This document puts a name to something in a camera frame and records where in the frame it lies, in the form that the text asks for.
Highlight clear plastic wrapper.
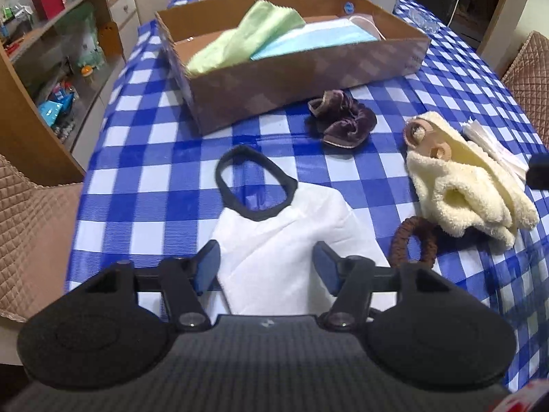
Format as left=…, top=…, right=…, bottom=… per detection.
left=407, top=6, right=440, bottom=33

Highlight red white printed fabric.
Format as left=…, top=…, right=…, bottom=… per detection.
left=493, top=378, right=549, bottom=412

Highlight blue checkered tablecloth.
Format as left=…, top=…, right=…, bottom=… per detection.
left=64, top=0, right=549, bottom=396

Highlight quilted beige chair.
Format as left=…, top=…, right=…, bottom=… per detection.
left=501, top=31, right=549, bottom=134
left=0, top=154, right=86, bottom=322

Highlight purple baby shoes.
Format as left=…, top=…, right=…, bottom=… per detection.
left=306, top=89, right=378, bottom=150

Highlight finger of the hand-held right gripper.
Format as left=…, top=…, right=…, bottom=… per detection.
left=527, top=152, right=549, bottom=190

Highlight brown braided hair tie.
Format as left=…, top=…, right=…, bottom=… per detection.
left=388, top=216, right=439, bottom=267

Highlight white cloth mask black straps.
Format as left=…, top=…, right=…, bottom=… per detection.
left=210, top=145, right=391, bottom=316

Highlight white tissue packet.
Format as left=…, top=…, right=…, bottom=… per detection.
left=461, top=116, right=530, bottom=181

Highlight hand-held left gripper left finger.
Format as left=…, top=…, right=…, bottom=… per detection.
left=83, top=239, right=221, bottom=331

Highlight brown cardboard box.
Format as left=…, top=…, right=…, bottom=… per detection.
left=154, top=0, right=432, bottom=136

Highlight light green cloth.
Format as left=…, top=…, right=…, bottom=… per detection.
left=186, top=0, right=306, bottom=75

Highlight blue face mask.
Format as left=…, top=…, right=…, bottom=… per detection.
left=250, top=19, right=380, bottom=61

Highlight wooden shelf unit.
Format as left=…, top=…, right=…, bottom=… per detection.
left=0, top=0, right=142, bottom=186

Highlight pale yellow fluffy towel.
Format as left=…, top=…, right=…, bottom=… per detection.
left=405, top=112, right=540, bottom=250

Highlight wooden ring teether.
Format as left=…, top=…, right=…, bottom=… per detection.
left=404, top=120, right=453, bottom=161

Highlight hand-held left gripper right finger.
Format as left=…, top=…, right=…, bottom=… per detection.
left=312, top=241, right=451, bottom=331

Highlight blue tissue packet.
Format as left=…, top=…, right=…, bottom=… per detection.
left=38, top=94, right=74, bottom=127

